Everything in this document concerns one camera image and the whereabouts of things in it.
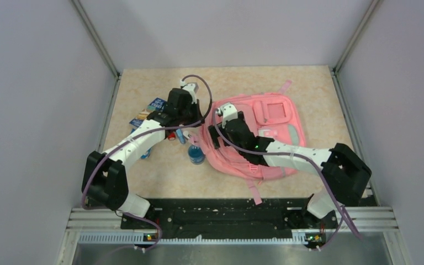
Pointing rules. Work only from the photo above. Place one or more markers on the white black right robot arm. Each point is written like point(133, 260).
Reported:
point(343, 173)

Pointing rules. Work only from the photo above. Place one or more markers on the light blue eraser stick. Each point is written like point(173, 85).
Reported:
point(180, 136)

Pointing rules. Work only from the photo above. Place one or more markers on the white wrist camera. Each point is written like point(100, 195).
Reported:
point(191, 88)
point(227, 112)

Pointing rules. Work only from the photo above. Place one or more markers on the aluminium corner post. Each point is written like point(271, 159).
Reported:
point(95, 38)
point(361, 27)

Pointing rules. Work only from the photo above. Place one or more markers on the right aluminium corner post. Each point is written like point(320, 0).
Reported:
point(361, 27)

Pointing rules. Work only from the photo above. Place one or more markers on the treehouse paperback book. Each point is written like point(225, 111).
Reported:
point(156, 105)

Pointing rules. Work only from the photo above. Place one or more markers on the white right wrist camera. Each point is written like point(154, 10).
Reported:
point(227, 112)

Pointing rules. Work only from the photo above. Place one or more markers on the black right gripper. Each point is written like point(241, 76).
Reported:
point(215, 137)

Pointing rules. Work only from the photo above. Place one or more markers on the red black stamp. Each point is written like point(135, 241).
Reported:
point(171, 136)

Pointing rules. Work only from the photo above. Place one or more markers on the pink student backpack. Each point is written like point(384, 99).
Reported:
point(267, 114)

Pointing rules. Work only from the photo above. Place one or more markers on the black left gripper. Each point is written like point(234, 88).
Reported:
point(196, 110)

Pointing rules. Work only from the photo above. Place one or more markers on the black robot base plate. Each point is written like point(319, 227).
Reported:
point(235, 218)

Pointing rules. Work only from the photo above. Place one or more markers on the white mini stapler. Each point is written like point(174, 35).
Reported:
point(188, 137)

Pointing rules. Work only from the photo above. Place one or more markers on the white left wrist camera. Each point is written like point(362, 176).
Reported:
point(191, 88)

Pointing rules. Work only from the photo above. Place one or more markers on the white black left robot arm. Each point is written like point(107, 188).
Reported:
point(105, 174)

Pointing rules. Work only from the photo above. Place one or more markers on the blue round lidded container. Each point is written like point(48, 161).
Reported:
point(195, 155)

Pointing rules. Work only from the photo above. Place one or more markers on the left aluminium corner post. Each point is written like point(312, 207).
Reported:
point(95, 38)

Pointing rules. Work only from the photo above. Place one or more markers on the blue paperback book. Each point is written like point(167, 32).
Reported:
point(146, 155)

